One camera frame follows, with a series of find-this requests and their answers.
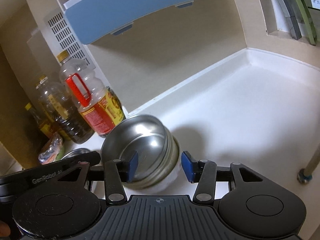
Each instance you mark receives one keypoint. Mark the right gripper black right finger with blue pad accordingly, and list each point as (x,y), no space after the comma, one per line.
(201,172)

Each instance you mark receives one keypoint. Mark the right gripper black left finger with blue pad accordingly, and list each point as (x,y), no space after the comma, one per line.
(117,172)

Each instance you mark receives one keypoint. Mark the white ceramic bowl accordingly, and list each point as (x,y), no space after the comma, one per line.
(159,187)

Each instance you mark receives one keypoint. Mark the stainless steel pot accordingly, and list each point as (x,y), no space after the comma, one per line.
(158,150)

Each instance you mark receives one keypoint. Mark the person's hand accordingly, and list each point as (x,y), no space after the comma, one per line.
(4,229)

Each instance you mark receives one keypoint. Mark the plastic-wrapped green bowl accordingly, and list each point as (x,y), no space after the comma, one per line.
(53,150)

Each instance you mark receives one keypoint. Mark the wooden cutting board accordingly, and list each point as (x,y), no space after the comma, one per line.
(20,135)

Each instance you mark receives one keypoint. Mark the dark oil bottle yellow label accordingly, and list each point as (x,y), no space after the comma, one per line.
(59,106)

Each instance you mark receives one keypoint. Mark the soy sauce bottle red handle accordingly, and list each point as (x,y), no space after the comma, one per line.
(96,103)

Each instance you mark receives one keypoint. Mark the blue white wall appliance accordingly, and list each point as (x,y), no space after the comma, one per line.
(93,19)

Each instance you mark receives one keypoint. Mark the window frame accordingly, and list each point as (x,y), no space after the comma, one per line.
(298,19)

